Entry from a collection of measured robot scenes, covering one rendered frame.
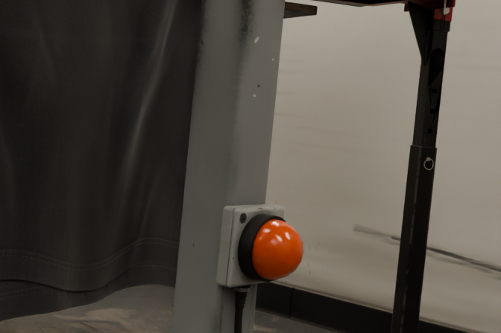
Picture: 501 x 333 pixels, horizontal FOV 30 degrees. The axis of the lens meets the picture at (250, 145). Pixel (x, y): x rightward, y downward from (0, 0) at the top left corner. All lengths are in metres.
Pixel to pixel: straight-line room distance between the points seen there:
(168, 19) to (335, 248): 2.23
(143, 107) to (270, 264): 0.39
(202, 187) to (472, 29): 2.34
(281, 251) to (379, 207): 2.46
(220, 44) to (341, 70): 2.53
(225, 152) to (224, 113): 0.02
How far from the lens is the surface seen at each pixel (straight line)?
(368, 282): 3.06
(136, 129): 0.93
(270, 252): 0.57
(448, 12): 2.37
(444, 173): 2.91
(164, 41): 0.95
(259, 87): 0.60
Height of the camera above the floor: 0.74
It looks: 3 degrees down
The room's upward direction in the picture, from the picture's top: 6 degrees clockwise
